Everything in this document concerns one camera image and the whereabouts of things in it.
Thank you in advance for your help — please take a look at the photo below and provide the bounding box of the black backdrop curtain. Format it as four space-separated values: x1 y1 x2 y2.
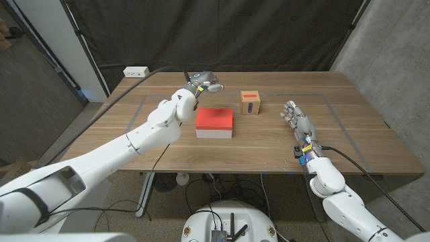
63 0 370 93

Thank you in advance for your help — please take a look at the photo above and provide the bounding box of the brown cardboard floor box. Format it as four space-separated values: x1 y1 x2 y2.
0 157 34 186

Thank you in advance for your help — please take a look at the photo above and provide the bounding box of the white table leg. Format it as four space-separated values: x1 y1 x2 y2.
135 172 155 218

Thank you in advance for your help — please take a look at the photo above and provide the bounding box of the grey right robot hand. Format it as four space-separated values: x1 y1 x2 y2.
279 99 325 166

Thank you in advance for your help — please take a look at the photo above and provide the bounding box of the black backdrop stand pole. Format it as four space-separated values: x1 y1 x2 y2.
327 0 372 72
60 0 111 98

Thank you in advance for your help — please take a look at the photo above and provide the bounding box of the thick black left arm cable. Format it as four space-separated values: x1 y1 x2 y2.
43 66 189 166

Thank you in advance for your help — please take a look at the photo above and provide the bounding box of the black round floor fan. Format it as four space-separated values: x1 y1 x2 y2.
153 173 178 194

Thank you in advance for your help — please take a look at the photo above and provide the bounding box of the white power strip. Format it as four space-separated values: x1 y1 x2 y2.
122 66 150 79

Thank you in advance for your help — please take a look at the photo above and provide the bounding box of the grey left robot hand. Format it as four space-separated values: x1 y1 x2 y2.
183 71 224 98

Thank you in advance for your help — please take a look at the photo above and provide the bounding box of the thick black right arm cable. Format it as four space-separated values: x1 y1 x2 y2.
320 145 426 233

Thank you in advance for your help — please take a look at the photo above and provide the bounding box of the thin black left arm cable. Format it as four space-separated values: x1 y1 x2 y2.
46 97 200 218

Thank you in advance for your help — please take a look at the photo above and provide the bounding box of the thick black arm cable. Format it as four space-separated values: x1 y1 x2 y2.
320 145 426 233
43 66 189 166

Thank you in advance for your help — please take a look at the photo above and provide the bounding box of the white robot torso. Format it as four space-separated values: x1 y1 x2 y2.
181 200 279 242

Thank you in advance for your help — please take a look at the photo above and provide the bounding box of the white robot head edge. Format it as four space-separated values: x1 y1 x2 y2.
0 232 137 242

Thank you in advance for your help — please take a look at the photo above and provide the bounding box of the red lidded white box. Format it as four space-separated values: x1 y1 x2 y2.
195 107 234 139

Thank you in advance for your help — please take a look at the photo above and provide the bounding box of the cardboard box with slot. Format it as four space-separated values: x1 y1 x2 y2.
239 90 261 116

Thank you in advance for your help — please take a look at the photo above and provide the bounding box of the white round table foot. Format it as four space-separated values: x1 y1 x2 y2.
175 172 190 187

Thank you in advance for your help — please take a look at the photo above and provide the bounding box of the grey table leg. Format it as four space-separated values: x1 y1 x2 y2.
302 173 326 223

